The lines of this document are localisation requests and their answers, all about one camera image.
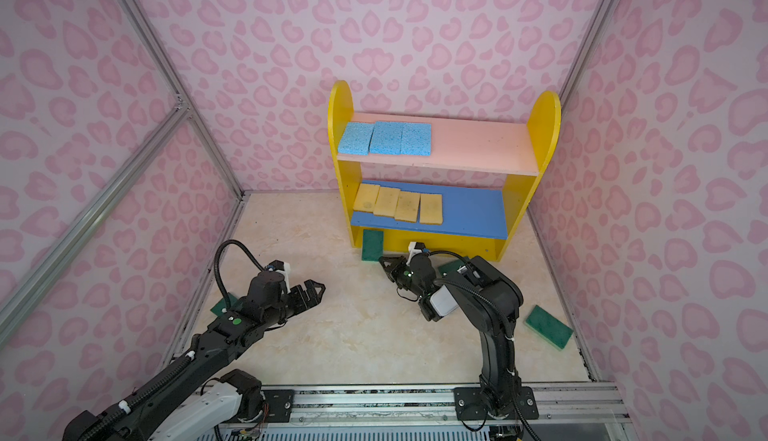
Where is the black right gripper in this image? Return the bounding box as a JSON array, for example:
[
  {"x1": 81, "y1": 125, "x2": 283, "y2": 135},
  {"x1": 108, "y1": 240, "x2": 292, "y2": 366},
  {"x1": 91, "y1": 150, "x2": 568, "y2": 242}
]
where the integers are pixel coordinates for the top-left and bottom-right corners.
[{"x1": 378, "y1": 257, "x2": 427, "y2": 300}]

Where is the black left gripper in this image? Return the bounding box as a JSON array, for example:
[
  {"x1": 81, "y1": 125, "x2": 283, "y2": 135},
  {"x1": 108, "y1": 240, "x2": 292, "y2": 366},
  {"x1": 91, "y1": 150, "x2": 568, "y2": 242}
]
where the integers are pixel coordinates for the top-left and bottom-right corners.
[{"x1": 264, "y1": 278, "x2": 327, "y2": 330}]

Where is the green scouring pad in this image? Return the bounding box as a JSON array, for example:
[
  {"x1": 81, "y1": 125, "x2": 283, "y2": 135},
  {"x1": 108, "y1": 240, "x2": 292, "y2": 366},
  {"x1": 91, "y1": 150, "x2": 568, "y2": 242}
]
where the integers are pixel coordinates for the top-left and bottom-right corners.
[
  {"x1": 210, "y1": 293, "x2": 238, "y2": 317},
  {"x1": 361, "y1": 229, "x2": 384, "y2": 262},
  {"x1": 437, "y1": 260, "x2": 465, "y2": 278},
  {"x1": 524, "y1": 305, "x2": 574, "y2": 351}
]

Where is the yellow sponge floor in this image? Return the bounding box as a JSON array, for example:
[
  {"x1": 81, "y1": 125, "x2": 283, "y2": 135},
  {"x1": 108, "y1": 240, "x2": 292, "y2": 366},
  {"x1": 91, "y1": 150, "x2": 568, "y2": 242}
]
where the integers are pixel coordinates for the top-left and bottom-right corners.
[
  {"x1": 419, "y1": 193, "x2": 444, "y2": 225},
  {"x1": 394, "y1": 191, "x2": 421, "y2": 223}
]

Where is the yellow sponge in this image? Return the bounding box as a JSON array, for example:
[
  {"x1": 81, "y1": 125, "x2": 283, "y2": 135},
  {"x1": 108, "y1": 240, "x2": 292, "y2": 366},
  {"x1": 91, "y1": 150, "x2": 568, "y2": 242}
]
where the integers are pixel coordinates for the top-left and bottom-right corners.
[{"x1": 373, "y1": 186, "x2": 401, "y2": 218}]

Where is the yellow sponge shelf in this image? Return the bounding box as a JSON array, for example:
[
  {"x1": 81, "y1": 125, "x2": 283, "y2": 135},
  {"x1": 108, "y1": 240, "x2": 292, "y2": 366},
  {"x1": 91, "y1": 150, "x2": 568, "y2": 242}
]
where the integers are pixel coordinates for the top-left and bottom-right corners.
[{"x1": 353, "y1": 183, "x2": 380, "y2": 213}]

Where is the blue sponge floor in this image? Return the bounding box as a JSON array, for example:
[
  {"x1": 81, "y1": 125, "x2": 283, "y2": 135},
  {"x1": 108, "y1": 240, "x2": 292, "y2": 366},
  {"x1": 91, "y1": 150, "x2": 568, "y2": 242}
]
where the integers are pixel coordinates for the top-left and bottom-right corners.
[
  {"x1": 400, "y1": 123, "x2": 432, "y2": 157},
  {"x1": 369, "y1": 121, "x2": 405, "y2": 156}
]

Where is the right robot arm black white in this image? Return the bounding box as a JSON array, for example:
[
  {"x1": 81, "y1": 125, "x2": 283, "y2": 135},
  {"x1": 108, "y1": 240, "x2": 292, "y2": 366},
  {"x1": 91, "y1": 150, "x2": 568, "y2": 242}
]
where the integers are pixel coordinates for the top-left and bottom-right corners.
[{"x1": 378, "y1": 250, "x2": 524, "y2": 418}]

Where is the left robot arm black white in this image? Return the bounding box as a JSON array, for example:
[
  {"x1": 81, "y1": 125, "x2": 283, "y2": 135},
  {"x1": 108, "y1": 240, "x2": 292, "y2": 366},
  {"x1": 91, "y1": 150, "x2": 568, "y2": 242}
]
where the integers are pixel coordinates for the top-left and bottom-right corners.
[{"x1": 62, "y1": 271, "x2": 326, "y2": 440}]

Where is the yellow wooden shelf unit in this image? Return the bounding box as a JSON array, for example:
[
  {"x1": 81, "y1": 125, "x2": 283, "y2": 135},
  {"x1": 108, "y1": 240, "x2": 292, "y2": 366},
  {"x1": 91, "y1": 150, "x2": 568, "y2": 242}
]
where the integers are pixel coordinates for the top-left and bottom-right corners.
[{"x1": 327, "y1": 81, "x2": 562, "y2": 261}]

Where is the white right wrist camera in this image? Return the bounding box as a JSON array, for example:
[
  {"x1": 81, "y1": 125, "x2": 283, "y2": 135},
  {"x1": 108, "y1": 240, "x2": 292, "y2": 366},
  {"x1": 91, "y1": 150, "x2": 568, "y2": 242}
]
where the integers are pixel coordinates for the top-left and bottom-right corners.
[{"x1": 406, "y1": 242, "x2": 429, "y2": 266}]

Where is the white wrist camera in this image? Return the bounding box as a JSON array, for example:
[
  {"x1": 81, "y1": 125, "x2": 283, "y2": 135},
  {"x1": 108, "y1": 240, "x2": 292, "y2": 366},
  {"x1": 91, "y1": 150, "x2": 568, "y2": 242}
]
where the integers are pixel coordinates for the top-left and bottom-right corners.
[
  {"x1": 266, "y1": 260, "x2": 291, "y2": 292},
  {"x1": 406, "y1": 242, "x2": 429, "y2": 266}
]

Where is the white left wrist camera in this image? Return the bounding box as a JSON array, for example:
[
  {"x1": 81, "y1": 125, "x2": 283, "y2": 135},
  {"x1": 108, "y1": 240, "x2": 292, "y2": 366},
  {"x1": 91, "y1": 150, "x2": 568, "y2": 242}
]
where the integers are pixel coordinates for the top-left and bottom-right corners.
[{"x1": 266, "y1": 260, "x2": 291, "y2": 292}]

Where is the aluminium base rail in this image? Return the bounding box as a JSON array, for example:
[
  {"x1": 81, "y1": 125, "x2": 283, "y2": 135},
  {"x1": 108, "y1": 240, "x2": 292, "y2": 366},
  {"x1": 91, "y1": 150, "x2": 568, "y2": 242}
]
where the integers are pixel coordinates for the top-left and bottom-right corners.
[{"x1": 110, "y1": 382, "x2": 637, "y2": 441}]

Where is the aluminium frame profile left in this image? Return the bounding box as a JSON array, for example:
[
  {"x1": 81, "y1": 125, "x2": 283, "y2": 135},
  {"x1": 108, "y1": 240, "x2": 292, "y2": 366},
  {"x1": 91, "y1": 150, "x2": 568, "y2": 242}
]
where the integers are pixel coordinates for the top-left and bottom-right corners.
[{"x1": 1, "y1": 0, "x2": 242, "y2": 346}]

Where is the aluminium frame profile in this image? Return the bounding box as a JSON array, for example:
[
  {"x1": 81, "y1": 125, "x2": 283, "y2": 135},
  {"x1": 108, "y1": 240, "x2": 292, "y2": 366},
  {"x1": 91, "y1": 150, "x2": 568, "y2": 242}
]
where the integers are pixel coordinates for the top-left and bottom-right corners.
[
  {"x1": 559, "y1": 0, "x2": 620, "y2": 110},
  {"x1": 1, "y1": 0, "x2": 242, "y2": 346}
]

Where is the aluminium frame profile right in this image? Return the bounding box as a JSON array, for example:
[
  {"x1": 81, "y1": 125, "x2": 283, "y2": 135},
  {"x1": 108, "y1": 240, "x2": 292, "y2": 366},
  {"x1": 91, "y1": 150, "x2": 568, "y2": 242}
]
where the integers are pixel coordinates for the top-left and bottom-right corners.
[{"x1": 559, "y1": 0, "x2": 620, "y2": 110}]

